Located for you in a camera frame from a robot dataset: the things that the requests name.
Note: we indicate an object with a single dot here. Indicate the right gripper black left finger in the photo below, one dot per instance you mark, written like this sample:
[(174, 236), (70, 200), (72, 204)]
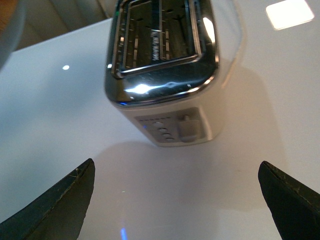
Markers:
[(58, 213)]

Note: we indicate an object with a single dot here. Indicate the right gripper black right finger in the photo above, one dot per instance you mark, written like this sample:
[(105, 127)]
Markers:
[(295, 208)]

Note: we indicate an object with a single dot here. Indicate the white chrome two-slot toaster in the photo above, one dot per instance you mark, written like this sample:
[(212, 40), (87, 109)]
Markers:
[(167, 64)]

